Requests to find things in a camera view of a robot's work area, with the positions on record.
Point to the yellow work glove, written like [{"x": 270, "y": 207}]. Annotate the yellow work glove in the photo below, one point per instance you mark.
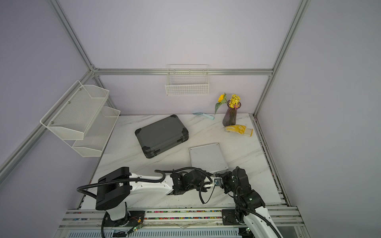
[{"x": 240, "y": 129}]

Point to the white wire wall basket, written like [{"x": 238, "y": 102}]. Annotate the white wire wall basket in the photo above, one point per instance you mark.
[{"x": 187, "y": 79}]

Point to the yellow flower bunch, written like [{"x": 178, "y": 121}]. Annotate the yellow flower bunch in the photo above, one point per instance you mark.
[{"x": 234, "y": 102}]

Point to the dark grey poker case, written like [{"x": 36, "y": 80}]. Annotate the dark grey poker case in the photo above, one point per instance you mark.
[{"x": 161, "y": 136}]

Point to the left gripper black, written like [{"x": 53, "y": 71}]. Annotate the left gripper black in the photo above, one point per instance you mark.
[{"x": 202, "y": 189}]

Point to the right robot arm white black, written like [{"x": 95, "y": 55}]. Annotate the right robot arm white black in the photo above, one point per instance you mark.
[{"x": 250, "y": 209}]

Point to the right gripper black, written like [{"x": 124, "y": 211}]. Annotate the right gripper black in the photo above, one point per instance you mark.
[{"x": 228, "y": 174}]

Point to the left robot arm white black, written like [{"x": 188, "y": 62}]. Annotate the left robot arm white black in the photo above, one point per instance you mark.
[{"x": 112, "y": 189}]

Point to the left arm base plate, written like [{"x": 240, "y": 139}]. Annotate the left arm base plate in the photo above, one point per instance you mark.
[{"x": 131, "y": 220}]

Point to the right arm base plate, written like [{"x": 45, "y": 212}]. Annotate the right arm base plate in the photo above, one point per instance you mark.
[{"x": 232, "y": 217}]

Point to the light blue plastic tool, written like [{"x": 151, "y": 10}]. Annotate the light blue plastic tool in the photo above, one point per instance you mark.
[{"x": 204, "y": 115}]

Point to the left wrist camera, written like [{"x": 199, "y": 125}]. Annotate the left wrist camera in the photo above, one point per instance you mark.
[{"x": 217, "y": 182}]

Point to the silver aluminium poker case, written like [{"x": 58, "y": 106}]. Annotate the silver aluminium poker case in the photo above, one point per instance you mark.
[{"x": 209, "y": 158}]

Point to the white mesh two-tier shelf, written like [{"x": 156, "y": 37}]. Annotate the white mesh two-tier shelf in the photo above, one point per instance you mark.
[{"x": 82, "y": 119}]

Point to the purple glass vase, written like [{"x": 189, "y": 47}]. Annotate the purple glass vase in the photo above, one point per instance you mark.
[{"x": 231, "y": 114}]

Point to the yellow sunflower with leaf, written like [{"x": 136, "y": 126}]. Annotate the yellow sunflower with leaf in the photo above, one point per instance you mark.
[{"x": 221, "y": 100}]

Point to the aluminium frame rail structure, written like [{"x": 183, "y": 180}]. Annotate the aluminium frame rail structure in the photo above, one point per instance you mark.
[{"x": 17, "y": 156}]

